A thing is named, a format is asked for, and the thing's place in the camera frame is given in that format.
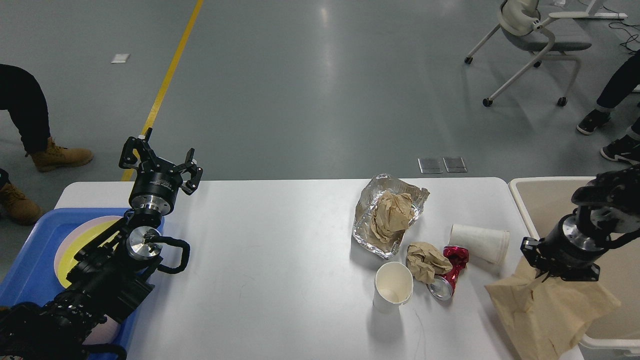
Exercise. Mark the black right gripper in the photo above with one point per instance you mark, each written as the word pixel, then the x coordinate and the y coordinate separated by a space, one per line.
pixel 564 253

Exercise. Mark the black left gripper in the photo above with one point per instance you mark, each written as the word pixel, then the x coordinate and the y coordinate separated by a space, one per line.
pixel 153 189

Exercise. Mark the brown paper bag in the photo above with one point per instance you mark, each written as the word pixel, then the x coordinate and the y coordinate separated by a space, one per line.
pixel 546 317

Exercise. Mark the yellow plate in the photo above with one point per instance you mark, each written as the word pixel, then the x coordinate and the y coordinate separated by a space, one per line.
pixel 75 255

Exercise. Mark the pink mug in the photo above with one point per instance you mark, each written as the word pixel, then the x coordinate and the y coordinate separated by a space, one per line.
pixel 103 333

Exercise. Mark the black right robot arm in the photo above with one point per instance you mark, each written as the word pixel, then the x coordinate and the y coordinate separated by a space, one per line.
pixel 605 217

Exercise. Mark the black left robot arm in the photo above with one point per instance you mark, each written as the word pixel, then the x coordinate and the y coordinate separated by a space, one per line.
pixel 110 277

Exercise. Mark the beige plastic bin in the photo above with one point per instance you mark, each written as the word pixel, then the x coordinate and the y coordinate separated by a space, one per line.
pixel 542 201

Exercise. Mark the lying white paper cup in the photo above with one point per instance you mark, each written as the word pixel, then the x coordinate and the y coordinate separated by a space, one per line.
pixel 488 244

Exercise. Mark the pink plate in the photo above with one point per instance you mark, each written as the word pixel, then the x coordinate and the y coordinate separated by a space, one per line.
pixel 70 240

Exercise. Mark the tan boot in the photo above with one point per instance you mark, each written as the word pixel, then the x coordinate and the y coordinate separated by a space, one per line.
pixel 18 206
pixel 54 157

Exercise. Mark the crushed red soda can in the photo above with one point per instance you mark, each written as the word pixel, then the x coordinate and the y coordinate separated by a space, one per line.
pixel 443 286

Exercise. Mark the walking person dark trousers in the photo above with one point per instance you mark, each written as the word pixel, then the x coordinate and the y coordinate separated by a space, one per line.
pixel 621 84

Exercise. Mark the crumpled brown paper ball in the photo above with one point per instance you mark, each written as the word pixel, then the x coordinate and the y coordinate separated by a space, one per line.
pixel 425 261

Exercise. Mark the metal floor socket plate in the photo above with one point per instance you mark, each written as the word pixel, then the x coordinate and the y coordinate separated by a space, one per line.
pixel 429 165

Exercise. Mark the seated person in black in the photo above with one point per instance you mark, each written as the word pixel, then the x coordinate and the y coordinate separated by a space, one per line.
pixel 22 96

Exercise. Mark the blue plastic tray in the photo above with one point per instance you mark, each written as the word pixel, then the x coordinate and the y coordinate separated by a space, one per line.
pixel 31 277

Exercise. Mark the crumpled brown paper on foil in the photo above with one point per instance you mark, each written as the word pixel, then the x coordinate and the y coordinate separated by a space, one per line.
pixel 391 215

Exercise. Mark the crumpled aluminium foil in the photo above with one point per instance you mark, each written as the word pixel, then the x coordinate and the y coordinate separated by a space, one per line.
pixel 368 199

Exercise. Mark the white grey office chair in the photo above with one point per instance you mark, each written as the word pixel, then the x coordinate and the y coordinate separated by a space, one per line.
pixel 545 34

